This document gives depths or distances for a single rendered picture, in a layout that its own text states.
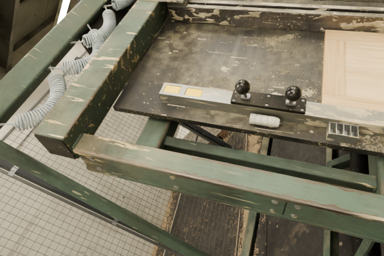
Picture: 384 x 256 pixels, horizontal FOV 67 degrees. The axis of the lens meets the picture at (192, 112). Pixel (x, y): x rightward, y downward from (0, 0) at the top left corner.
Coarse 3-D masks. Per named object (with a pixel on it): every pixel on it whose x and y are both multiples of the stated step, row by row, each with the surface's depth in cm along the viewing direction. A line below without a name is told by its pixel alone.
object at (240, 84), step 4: (240, 80) 71; (244, 80) 71; (236, 84) 71; (240, 84) 70; (244, 84) 70; (248, 84) 70; (236, 88) 71; (240, 88) 70; (244, 88) 70; (248, 88) 70; (240, 92) 71; (244, 92) 71; (244, 96) 79; (248, 96) 80; (248, 100) 81
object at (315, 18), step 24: (144, 0) 114; (168, 0) 111; (192, 0) 116; (216, 24) 115; (240, 24) 111; (264, 24) 108; (288, 24) 105; (312, 24) 103; (336, 24) 100; (360, 24) 98
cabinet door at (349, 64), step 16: (336, 32) 100; (352, 32) 99; (336, 48) 95; (352, 48) 94; (368, 48) 93; (336, 64) 90; (352, 64) 90; (368, 64) 89; (336, 80) 86; (352, 80) 85; (368, 80) 85; (336, 96) 82; (352, 96) 81; (368, 96) 81
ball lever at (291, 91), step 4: (288, 88) 68; (292, 88) 67; (296, 88) 67; (288, 92) 67; (292, 92) 67; (296, 92) 66; (300, 92) 67; (288, 96) 67; (292, 96) 67; (296, 96) 67; (300, 96) 67; (288, 100) 78; (292, 100) 68; (296, 100) 67; (288, 104) 77; (292, 104) 77
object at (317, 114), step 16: (160, 96) 89; (176, 96) 87; (192, 96) 86; (208, 96) 85; (224, 96) 84; (240, 112) 83; (256, 112) 81; (272, 112) 79; (288, 112) 78; (320, 112) 76; (336, 112) 76; (352, 112) 75; (368, 112) 74; (368, 128) 73
